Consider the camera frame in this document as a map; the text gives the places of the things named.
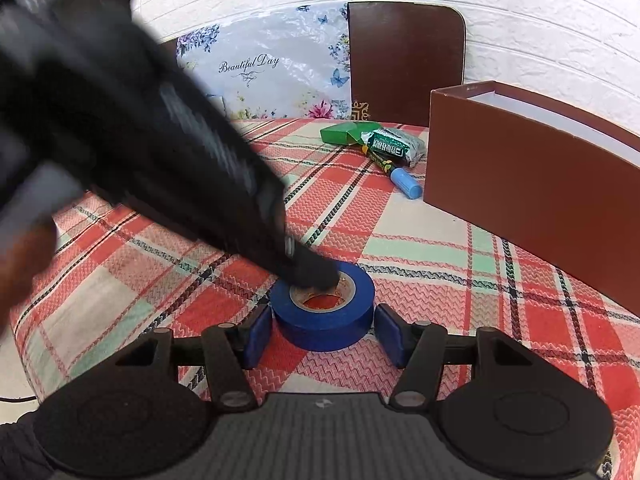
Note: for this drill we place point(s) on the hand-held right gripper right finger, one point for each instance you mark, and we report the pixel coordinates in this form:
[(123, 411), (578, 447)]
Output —
[(390, 335)]

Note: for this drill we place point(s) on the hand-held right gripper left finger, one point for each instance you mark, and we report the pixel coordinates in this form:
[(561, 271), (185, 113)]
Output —
[(259, 335)]

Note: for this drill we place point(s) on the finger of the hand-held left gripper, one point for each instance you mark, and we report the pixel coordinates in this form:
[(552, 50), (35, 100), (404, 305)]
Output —
[(312, 272)]

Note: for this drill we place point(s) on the blue tape roll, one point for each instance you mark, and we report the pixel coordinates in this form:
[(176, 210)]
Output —
[(325, 327)]

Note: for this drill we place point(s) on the black marker with blue cap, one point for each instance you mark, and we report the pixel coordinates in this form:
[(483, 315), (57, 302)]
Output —
[(405, 184)]

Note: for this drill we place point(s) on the small green box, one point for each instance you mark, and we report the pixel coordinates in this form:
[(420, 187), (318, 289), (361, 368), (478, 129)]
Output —
[(345, 133)]

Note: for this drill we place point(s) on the green and black packet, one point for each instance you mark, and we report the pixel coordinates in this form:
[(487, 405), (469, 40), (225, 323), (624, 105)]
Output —
[(395, 146)]

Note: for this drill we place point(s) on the brown cardboard box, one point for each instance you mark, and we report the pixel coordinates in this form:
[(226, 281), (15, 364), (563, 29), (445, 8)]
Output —
[(525, 175)]

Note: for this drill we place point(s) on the person's left hand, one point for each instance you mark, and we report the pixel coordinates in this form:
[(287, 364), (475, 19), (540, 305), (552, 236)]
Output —
[(22, 270)]

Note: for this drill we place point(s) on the red plaid blanket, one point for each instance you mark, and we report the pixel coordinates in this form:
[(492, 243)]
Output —
[(450, 270)]

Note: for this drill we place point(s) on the floral plastic bedding bag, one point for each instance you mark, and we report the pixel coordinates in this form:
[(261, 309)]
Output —
[(270, 65)]

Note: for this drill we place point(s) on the brown board with gold emblem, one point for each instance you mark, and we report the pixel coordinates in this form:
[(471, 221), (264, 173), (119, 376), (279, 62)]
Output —
[(407, 60)]

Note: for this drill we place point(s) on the dark cloth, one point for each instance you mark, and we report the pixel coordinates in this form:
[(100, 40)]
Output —
[(17, 452)]

